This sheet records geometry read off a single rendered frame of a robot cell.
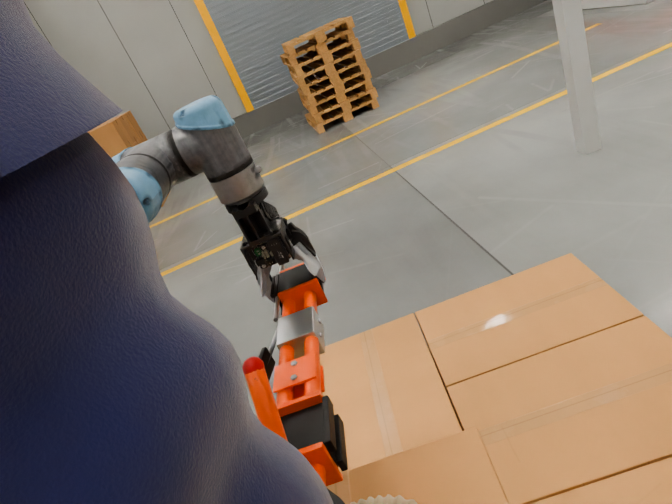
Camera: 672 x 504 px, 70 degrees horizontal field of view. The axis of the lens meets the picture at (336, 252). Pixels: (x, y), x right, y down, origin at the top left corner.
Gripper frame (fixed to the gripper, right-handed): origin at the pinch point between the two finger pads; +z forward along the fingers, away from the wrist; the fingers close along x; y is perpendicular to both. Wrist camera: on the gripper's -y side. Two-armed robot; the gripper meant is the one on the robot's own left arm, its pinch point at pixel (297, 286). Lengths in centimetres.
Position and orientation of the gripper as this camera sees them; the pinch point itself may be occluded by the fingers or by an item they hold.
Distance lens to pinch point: 86.7
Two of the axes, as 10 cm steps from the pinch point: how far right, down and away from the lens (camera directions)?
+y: 0.8, 4.6, -8.9
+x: 9.2, -3.7, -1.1
